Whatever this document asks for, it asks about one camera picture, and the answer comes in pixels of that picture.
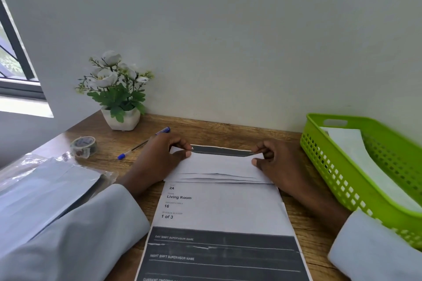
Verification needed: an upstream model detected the person's right hand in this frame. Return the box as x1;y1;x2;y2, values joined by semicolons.
251;139;327;198

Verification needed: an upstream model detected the person's left hand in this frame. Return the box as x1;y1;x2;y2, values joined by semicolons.
117;132;193;198

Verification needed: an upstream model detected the printed paper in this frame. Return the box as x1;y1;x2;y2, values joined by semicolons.
164;145;274;185

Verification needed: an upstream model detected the green plastic basket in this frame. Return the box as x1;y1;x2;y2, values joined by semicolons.
299;112;422;252

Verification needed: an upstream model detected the stack of printed papers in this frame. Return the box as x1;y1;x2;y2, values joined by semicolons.
133;144;314;281

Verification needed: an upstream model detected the patterned tape roll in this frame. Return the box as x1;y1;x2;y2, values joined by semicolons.
69;136;98;159

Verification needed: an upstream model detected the long white envelope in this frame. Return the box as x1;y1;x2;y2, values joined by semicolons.
320;127;422;214

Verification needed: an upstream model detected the plastic-wrapped white envelope pack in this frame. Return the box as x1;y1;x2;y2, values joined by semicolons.
0;153;119;258

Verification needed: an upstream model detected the person's left forearm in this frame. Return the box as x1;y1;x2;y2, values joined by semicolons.
0;184;151;281

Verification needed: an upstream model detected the person's right forearm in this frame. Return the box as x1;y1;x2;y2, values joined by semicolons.
280;184;422;281

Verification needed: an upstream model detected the blue ballpoint pen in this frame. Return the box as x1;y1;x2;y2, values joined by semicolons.
117;126;171;161

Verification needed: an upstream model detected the potted white flower plant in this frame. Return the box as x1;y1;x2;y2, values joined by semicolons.
75;50;155;132

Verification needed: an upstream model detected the white window sill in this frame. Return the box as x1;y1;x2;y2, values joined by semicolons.
0;94;54;119

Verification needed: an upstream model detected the black framed window with grille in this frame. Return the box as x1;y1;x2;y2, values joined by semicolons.
0;0;46;100

